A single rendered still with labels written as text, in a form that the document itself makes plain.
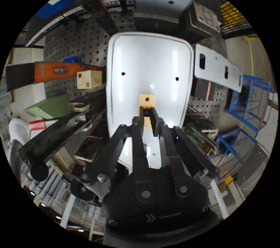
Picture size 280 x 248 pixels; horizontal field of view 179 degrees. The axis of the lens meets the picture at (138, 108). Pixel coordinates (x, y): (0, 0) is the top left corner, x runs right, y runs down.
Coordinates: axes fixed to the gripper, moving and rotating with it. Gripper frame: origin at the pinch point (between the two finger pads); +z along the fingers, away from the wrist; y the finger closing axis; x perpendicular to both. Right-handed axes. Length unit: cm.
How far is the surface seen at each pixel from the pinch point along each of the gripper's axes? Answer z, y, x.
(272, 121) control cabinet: 15, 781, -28
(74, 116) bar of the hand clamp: -3.7, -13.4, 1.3
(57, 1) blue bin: -2.1, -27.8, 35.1
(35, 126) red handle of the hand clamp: -8.2, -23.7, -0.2
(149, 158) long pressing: 5.6, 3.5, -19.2
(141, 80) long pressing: 5.7, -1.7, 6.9
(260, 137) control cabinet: 57, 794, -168
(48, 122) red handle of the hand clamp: -5.6, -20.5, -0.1
